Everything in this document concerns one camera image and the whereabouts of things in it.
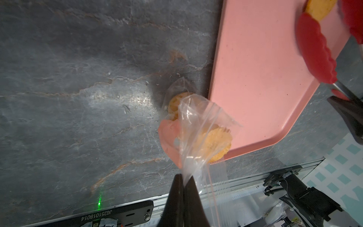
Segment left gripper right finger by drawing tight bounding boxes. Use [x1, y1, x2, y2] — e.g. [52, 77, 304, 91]
[183, 177, 210, 227]

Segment pink plastic tray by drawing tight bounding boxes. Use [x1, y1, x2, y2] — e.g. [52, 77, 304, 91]
[207, 0, 352, 161]

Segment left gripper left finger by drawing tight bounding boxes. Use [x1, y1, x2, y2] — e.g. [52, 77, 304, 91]
[157, 174, 184, 227]

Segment small clear zip bag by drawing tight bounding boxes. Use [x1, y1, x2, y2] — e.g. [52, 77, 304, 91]
[158, 78, 241, 227]

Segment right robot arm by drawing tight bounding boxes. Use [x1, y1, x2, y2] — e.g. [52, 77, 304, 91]
[263, 96, 363, 227]

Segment red metal tongs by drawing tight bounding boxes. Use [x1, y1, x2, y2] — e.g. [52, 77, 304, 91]
[295, 1, 363, 103]

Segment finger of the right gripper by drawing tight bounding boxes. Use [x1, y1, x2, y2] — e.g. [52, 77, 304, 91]
[327, 96, 363, 145]

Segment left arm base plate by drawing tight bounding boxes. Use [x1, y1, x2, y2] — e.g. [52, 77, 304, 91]
[38, 200, 154, 227]

